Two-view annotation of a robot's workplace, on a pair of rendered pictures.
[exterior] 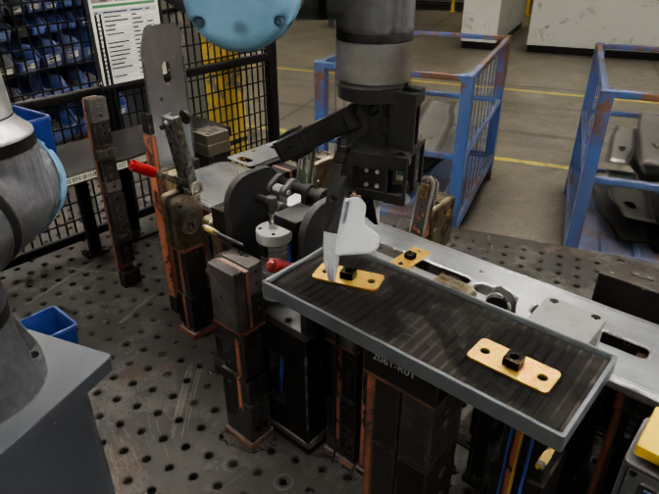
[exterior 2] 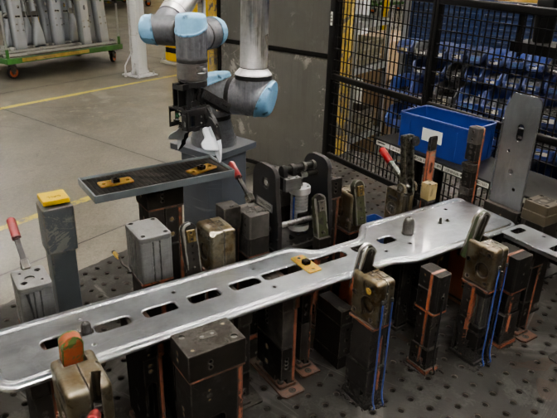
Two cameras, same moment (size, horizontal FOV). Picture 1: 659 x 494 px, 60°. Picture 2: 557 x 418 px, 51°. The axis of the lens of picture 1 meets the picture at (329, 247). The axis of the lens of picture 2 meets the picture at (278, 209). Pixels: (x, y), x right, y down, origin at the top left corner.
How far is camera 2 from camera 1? 1.81 m
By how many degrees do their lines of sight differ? 90
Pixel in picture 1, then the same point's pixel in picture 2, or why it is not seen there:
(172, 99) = (516, 155)
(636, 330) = (166, 321)
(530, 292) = (236, 296)
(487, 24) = not seen: outside the picture
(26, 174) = (241, 88)
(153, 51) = (515, 113)
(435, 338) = (144, 175)
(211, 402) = not seen: hidden behind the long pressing
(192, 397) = not seen: hidden behind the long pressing
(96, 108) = (472, 133)
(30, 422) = (189, 148)
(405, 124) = (175, 94)
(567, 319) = (148, 229)
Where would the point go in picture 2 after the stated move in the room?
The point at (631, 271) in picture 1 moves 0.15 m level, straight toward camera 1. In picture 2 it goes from (215, 332) to (171, 298)
